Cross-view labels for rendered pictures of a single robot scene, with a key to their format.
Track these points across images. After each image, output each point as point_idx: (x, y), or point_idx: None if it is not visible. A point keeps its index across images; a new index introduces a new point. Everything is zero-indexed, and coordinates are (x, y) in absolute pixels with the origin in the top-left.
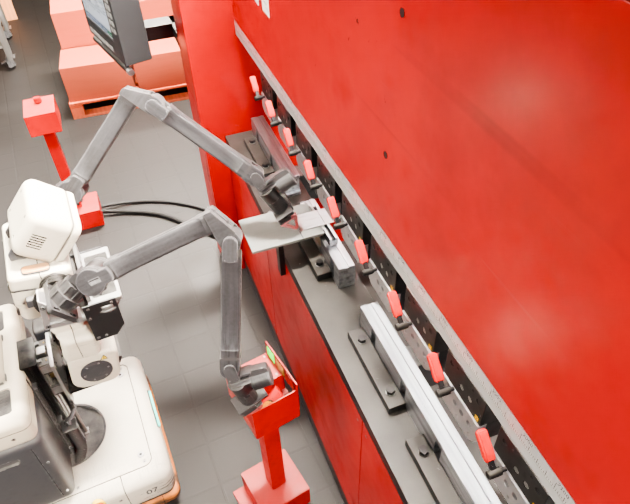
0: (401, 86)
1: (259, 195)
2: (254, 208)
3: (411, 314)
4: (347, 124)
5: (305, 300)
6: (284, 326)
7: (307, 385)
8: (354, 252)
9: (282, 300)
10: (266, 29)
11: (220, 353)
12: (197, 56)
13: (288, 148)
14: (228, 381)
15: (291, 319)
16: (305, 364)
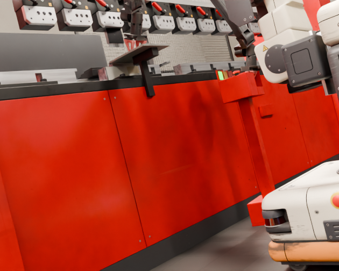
0: None
1: (142, 13)
2: (83, 103)
3: (201, 15)
4: None
5: (178, 77)
6: (159, 183)
7: (199, 181)
8: (170, 26)
9: (151, 147)
10: None
11: (246, 26)
12: None
13: (87, 23)
14: (254, 39)
15: (167, 142)
16: (192, 157)
